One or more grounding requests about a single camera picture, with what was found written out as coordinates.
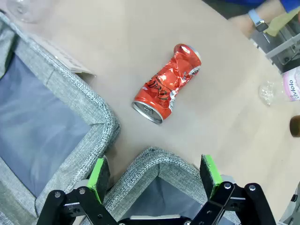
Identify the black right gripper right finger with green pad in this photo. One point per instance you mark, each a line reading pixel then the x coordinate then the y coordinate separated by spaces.
pixel 207 178

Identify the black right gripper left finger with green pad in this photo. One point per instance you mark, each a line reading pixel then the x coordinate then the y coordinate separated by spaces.
pixel 102 179

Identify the clear bottle with pink label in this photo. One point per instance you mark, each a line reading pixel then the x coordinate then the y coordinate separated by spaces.
pixel 291 86

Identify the person's left forearm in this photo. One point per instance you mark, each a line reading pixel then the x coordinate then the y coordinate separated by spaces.
pixel 269 8

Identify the grey fabric basket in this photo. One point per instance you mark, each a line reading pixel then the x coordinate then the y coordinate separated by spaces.
pixel 164 159
pixel 70 89

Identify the crushed red cola can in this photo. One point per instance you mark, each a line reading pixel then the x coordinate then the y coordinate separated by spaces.
pixel 168 79

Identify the person's left hand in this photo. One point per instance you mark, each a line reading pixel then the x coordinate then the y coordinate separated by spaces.
pixel 241 24

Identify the brown glass bottle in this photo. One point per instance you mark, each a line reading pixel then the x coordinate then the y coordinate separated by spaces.
pixel 295 126

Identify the plain paper label card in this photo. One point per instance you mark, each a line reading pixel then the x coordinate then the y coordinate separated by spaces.
pixel 65 57

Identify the light blue wrist watch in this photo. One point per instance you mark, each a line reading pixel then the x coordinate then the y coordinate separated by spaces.
pixel 257 20

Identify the clear plastic bottle without label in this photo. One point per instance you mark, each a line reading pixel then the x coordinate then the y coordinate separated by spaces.
pixel 25 10

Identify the person in blue shirt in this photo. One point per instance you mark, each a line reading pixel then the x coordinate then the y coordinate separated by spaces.
pixel 293 4

